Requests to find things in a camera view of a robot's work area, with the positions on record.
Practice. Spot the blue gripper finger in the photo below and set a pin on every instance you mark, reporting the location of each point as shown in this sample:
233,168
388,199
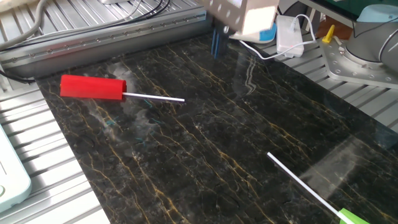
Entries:
213,42
221,43

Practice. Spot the silver Schunk gripper body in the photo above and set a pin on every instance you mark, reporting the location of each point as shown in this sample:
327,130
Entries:
236,15

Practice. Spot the green flag white stick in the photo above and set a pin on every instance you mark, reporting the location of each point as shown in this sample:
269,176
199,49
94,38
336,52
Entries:
349,217

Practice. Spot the red flag white stick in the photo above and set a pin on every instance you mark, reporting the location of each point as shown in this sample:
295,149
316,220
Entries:
93,87

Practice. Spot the white blue desk lamp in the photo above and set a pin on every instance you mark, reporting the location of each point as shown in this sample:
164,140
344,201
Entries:
267,34

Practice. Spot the white power adapter box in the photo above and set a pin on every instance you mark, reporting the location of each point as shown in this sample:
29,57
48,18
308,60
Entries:
287,37

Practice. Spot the small yellow clip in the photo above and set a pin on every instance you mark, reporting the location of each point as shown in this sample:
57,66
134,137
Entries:
328,37

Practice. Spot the black marble slab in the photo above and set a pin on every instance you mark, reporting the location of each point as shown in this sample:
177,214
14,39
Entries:
217,193

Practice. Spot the white teal flat device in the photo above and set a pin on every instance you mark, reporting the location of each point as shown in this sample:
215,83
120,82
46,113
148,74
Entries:
12,180

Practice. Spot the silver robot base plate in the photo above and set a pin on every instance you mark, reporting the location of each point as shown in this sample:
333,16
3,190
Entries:
342,67

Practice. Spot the grey aluminium linear rail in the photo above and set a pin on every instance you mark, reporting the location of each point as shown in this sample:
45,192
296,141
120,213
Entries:
93,49

